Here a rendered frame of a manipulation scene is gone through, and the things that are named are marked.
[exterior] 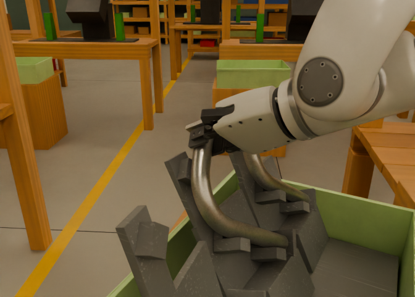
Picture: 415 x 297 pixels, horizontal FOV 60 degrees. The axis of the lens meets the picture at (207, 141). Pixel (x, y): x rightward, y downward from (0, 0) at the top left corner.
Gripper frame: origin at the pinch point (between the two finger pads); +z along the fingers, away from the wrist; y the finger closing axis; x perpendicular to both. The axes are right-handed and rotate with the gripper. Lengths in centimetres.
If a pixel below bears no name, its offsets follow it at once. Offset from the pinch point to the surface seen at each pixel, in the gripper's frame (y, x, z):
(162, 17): -336, -729, 596
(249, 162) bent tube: -12.2, -1.7, 0.8
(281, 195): -20.8, 2.2, -0.7
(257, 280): -18.3, 18.1, 2.4
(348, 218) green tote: -42.4, 0.9, -4.2
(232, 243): -8.4, 14.4, 0.2
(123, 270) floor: -79, 1, 136
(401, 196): -64, -11, -10
